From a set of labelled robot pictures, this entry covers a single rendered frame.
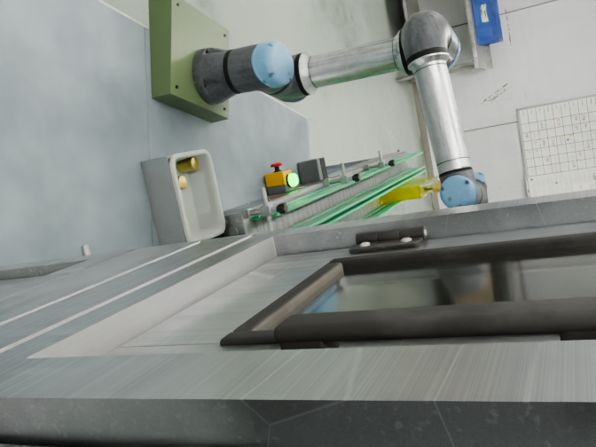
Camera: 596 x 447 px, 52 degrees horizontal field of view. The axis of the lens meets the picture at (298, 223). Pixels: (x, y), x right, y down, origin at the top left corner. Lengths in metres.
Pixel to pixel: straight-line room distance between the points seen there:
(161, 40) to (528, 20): 6.08
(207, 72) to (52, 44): 0.42
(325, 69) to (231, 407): 1.48
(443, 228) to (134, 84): 1.15
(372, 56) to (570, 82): 5.83
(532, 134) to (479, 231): 6.86
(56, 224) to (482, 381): 1.15
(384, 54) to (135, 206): 0.72
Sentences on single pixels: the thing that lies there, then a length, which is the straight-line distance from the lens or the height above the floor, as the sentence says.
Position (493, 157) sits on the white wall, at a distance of 7.43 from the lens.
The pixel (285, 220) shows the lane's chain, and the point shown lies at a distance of 1.82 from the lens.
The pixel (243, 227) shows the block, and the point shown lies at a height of 0.88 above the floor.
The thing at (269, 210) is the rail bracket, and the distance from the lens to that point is 1.56.
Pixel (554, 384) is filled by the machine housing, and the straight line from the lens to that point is 0.19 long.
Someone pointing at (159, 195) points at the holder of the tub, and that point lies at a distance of 1.49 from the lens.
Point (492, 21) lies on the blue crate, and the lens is 6.80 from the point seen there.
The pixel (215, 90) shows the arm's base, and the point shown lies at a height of 0.86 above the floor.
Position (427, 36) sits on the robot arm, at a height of 1.43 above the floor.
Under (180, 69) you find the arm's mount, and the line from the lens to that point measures 1.62.
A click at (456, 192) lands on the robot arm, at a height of 1.45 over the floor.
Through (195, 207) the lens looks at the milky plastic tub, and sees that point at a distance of 1.62.
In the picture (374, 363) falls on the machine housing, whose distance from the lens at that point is 0.22.
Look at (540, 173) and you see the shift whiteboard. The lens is 7.40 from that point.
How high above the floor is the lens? 1.70
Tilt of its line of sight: 26 degrees down
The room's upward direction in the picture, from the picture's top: 82 degrees clockwise
